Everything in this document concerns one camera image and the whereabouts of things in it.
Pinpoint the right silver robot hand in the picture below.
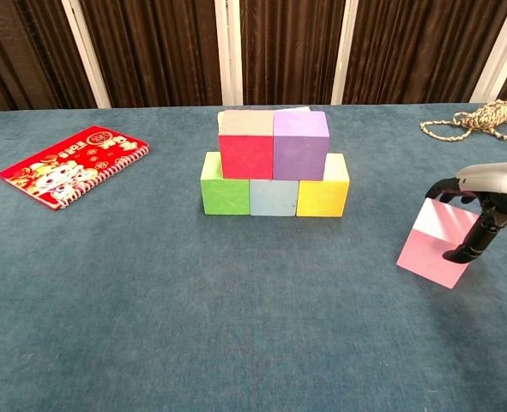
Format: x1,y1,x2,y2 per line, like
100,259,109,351
424,161,507,264

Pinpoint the pink foam cube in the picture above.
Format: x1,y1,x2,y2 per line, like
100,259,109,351
395,197,481,290

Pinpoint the yellow foam cube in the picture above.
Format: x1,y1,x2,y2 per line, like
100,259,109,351
295,152,351,218

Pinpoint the purple foam cube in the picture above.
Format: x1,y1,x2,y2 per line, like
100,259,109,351
272,110,331,182

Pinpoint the red foam cube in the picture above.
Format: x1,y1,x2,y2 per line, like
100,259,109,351
218,109,276,180

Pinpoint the green foam cube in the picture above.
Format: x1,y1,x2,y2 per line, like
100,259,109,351
200,151,251,216

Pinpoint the pale yellow spiral notebook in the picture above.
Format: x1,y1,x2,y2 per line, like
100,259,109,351
216,106,312,129

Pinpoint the light blue foam cube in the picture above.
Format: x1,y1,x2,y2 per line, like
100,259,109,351
249,178,300,217

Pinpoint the teal felt table cover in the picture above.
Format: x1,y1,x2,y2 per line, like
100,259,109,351
0,101,507,412

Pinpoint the dark brown pleated curtain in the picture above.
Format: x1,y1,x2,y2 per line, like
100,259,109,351
0,0,507,115

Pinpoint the red spiral notebook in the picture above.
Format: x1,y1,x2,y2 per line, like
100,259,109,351
0,124,151,212

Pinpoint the braided beige rope bundle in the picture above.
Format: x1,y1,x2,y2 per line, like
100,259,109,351
419,99,507,143

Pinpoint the white metal frame post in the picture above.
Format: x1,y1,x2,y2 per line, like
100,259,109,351
214,0,244,106
60,0,112,109
330,0,359,106
469,0,507,103

